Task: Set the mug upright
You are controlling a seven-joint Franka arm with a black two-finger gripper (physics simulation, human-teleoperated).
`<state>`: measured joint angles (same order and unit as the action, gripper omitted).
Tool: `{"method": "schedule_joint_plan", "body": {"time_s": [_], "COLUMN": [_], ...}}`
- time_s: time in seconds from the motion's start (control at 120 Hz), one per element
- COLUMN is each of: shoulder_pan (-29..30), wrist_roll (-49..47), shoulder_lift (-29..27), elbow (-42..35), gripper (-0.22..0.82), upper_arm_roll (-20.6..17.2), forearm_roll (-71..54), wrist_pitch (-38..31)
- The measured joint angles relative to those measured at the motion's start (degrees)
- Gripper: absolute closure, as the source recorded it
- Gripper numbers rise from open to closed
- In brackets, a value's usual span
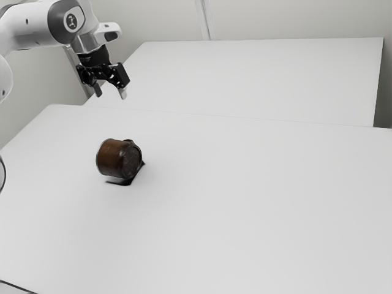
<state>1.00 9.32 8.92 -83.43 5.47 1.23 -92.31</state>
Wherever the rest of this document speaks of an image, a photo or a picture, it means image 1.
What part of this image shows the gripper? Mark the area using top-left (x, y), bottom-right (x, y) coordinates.
top-left (75, 44), bottom-right (131, 100)

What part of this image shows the brown mug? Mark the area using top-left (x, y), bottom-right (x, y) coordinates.
top-left (95, 138), bottom-right (143, 179)

